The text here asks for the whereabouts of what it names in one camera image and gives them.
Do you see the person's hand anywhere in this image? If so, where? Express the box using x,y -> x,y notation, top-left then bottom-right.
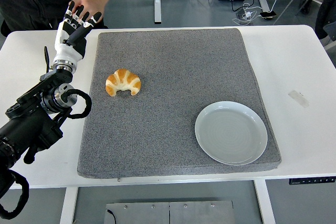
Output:
69,0 -> 107,29

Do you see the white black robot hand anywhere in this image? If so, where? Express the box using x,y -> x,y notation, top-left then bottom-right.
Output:
54,1 -> 103,64

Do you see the golden croissant bread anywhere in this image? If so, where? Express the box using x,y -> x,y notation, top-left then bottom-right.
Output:
105,68 -> 142,97

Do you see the pale grey round plate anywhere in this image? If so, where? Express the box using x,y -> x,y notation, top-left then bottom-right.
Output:
194,101 -> 269,166

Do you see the grey metal plate with screws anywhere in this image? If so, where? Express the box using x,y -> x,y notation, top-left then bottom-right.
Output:
104,200 -> 235,224

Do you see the grey speckled cushion mat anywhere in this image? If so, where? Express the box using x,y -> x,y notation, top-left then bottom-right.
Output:
77,27 -> 282,179

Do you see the white table leg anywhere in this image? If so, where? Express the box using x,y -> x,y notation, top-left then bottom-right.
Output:
253,179 -> 276,224
59,187 -> 79,224

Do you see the smartphone with orange edge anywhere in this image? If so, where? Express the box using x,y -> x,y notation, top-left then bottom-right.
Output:
259,10 -> 277,21

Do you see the strip of clear tape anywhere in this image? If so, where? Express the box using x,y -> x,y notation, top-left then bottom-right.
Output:
288,90 -> 310,108

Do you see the black jacket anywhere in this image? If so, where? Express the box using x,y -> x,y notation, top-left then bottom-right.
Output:
314,0 -> 336,41

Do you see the black table control panel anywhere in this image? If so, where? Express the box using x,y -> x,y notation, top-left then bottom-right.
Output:
289,176 -> 336,185

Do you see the white charger with cable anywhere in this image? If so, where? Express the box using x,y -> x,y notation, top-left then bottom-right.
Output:
232,3 -> 260,26

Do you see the thin black cable on plate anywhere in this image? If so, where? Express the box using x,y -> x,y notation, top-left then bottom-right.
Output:
106,209 -> 118,224

